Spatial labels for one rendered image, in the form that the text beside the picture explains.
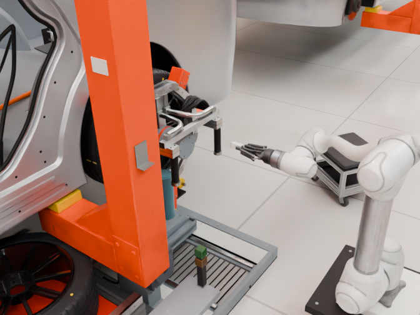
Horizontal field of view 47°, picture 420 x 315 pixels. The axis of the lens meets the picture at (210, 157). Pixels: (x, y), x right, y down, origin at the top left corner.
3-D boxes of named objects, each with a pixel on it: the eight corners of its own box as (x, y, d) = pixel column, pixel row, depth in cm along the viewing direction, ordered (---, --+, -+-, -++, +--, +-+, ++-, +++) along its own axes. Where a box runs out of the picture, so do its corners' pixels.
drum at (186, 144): (164, 142, 252) (162, 118, 245) (197, 153, 241) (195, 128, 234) (146, 153, 243) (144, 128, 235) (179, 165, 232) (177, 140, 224)
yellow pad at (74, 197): (63, 189, 234) (61, 180, 231) (82, 199, 227) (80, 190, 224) (39, 204, 224) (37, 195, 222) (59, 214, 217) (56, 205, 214)
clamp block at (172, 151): (164, 149, 221) (164, 139, 219) (180, 154, 217) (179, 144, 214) (157, 154, 218) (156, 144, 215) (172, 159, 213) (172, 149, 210)
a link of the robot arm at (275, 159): (287, 165, 229) (277, 161, 232) (289, 149, 224) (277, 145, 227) (279, 174, 223) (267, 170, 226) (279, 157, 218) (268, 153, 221)
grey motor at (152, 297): (122, 262, 275) (115, 214, 257) (179, 294, 254) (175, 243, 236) (99, 281, 263) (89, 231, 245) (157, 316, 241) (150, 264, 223)
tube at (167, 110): (185, 102, 247) (184, 83, 242) (216, 111, 237) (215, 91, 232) (163, 115, 235) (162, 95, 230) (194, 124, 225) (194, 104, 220)
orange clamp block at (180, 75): (174, 86, 247) (179, 70, 247) (185, 89, 243) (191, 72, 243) (165, 82, 241) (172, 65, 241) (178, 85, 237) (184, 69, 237)
